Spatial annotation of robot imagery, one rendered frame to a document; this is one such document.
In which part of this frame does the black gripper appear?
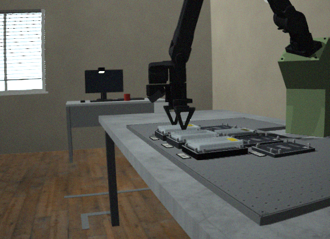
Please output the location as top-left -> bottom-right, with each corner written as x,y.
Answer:
163,83 -> 195,130

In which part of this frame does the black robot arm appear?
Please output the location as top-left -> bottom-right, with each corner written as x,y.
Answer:
146,0 -> 322,103

